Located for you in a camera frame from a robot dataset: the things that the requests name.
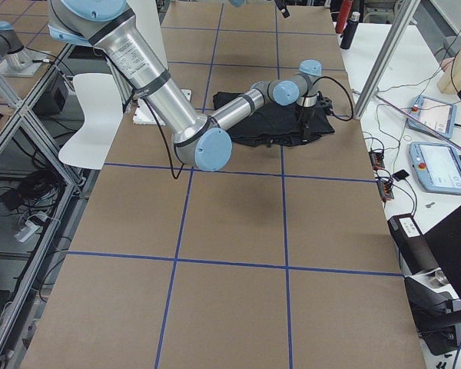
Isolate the far teach pendant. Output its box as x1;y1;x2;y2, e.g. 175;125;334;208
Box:
406;95;456;138

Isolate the black computer monitor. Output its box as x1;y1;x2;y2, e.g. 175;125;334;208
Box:
425;205;461;298

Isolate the black water bottle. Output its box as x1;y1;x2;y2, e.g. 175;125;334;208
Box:
340;12;360;50

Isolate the aluminium frame post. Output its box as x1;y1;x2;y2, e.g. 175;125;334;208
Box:
354;0;420;119

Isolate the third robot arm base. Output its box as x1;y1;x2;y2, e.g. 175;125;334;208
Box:
0;21;40;78

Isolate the aluminium side frame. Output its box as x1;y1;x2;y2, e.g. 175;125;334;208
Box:
0;37;91;368

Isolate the orange circuit board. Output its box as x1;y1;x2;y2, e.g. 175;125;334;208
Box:
369;151;386;170

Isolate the near teach pendant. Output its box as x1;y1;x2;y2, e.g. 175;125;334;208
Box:
409;142;461;195

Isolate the teach pendant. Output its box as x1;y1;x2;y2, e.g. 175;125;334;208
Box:
409;142;461;195
406;95;456;138

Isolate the white power strip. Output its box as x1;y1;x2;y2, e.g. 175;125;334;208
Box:
15;216;45;243

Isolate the red bottle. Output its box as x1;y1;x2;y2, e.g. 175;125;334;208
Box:
335;0;353;35

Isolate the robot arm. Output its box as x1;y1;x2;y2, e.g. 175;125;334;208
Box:
48;1;322;171

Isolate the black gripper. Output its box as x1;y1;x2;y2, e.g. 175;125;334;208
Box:
274;0;333;142

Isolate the white plastic chair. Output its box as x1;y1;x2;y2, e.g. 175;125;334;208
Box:
58;73;123;170

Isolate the black graphic t-shirt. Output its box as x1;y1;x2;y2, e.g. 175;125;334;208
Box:
227;102;335;147

